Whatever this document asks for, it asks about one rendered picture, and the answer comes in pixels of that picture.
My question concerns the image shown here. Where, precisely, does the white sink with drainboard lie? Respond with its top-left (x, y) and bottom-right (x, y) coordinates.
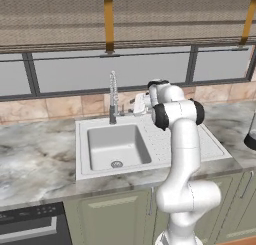
top-left (74, 113), bottom-right (234, 182)

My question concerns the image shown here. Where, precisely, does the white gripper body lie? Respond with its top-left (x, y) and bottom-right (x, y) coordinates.
top-left (132, 92), bottom-right (151, 117)

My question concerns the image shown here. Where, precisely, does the grey framed window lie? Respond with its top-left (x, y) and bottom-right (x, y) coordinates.
top-left (0, 44), bottom-right (256, 102)

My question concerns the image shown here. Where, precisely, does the beige woven window blind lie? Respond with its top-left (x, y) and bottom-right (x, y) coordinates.
top-left (0, 0), bottom-right (256, 55)

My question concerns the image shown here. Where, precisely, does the silver dishwasher handle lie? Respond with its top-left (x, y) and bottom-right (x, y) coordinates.
top-left (0, 216), bottom-right (59, 245)

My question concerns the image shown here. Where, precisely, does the silver cupboard handle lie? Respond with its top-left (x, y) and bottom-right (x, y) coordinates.
top-left (148, 186), bottom-right (156, 217)
top-left (239, 170), bottom-right (255, 200)

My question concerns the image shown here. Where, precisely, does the sage green cupboard door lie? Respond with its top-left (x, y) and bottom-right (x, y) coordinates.
top-left (63, 187), bottom-right (155, 245)
top-left (214, 169), bottom-right (256, 245)
top-left (152, 174), bottom-right (235, 245)

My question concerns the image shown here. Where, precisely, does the black dishwasher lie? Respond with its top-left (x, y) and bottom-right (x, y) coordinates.
top-left (0, 201), bottom-right (73, 245)

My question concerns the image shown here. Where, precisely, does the chrome spring sink faucet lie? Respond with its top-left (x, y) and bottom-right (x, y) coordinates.
top-left (108, 70), bottom-right (121, 125)

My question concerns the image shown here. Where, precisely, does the yellow blind strap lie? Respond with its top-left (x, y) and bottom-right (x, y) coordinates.
top-left (99, 0), bottom-right (121, 58)
top-left (238, 0), bottom-right (256, 47)

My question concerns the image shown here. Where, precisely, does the chrome faucet handle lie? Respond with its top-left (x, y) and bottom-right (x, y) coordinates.
top-left (119, 103), bottom-right (134, 118)

